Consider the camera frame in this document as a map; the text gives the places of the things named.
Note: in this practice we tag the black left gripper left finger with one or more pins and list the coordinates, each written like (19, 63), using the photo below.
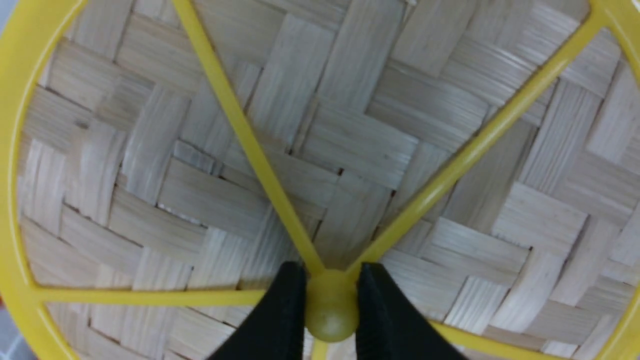
(275, 328)

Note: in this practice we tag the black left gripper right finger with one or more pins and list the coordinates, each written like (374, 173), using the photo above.
(390, 327)

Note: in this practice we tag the woven bamboo steamer lid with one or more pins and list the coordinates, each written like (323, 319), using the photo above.
(160, 160)

